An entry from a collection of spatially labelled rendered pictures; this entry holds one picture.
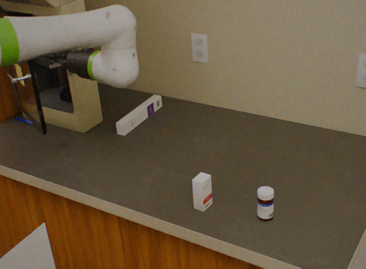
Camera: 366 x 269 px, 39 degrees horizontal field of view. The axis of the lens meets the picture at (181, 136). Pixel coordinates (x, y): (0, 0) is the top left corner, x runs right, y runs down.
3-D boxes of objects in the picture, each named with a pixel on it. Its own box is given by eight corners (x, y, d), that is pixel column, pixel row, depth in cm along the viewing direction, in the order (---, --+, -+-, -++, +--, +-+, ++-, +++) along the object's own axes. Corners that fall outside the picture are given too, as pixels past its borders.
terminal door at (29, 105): (21, 107, 202) (-4, 4, 183) (46, 136, 179) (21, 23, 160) (19, 107, 202) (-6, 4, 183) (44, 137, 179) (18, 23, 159)
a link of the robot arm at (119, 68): (124, 95, 146) (147, 85, 154) (122, 52, 141) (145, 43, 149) (86, 88, 153) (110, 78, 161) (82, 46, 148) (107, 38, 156)
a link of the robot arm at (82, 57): (90, 88, 154) (110, 76, 161) (84, 50, 148) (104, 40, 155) (75, 84, 157) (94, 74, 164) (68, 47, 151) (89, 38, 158)
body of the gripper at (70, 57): (90, 46, 159) (67, 43, 163) (71, 55, 153) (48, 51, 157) (94, 69, 162) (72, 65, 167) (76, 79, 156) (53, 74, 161)
